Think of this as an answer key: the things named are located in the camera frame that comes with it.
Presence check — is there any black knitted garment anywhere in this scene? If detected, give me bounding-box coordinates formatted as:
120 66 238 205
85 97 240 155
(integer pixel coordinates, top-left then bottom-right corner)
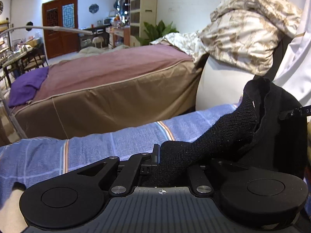
144 78 307 187

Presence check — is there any white garment at right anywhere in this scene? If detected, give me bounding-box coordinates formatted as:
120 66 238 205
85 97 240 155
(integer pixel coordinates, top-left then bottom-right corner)
273 0 311 106

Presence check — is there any white pillow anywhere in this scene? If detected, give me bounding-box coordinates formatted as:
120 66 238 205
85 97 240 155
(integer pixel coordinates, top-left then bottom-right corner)
196 56 255 110

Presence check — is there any brown and mauve bed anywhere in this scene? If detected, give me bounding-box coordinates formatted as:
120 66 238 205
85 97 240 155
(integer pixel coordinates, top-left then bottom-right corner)
13 44 202 139

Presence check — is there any beige patterned crumpled duvet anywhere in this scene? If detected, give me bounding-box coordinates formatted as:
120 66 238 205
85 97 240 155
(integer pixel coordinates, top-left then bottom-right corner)
151 0 303 76

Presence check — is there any blue plaid bed sheet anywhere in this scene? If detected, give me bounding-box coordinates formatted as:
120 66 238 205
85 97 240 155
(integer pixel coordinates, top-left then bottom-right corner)
1 104 237 206

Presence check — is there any grey cloth at left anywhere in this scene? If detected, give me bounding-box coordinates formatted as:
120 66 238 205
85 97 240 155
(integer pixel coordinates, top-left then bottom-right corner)
1 182 27 233

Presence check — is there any purple cloth on bed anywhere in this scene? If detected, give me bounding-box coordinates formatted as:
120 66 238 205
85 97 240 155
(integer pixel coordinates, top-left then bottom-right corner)
8 67 49 108

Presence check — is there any green potted plant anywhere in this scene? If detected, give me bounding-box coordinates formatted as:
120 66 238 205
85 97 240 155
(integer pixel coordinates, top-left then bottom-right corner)
135 20 179 46

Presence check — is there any cream drawer cabinet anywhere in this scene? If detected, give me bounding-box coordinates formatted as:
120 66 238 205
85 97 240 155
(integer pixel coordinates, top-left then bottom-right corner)
129 0 157 47

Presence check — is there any dark red wooden door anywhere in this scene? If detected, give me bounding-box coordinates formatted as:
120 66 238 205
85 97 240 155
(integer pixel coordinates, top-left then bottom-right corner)
42 0 79 59

